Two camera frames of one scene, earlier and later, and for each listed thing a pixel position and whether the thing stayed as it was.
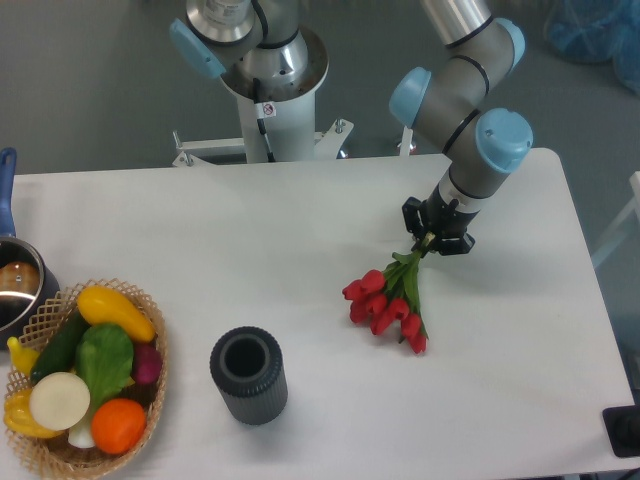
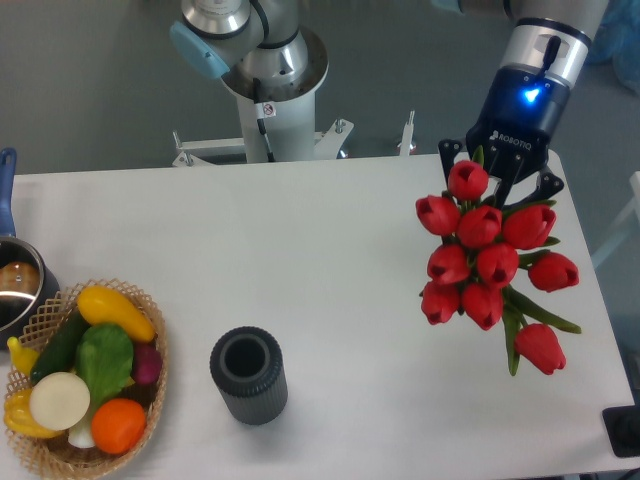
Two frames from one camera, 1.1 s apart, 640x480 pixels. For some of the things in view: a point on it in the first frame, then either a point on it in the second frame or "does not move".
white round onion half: (60, 401) does not move
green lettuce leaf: (104, 360) does not move
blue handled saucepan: (27, 285) does not move
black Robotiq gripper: (442, 218) -> (523, 105)
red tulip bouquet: (391, 299) -> (484, 268)
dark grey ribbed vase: (248, 368) does not move
